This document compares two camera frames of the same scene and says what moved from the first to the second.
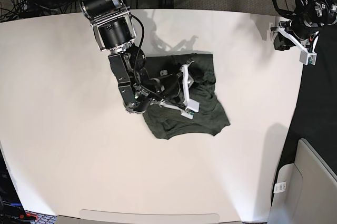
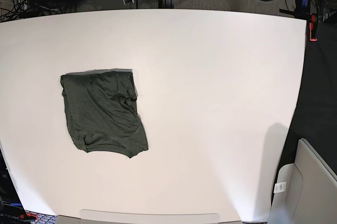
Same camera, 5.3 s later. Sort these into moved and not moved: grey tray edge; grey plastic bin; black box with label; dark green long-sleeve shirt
Moved: dark green long-sleeve shirt
Not moved: black box with label; grey tray edge; grey plastic bin
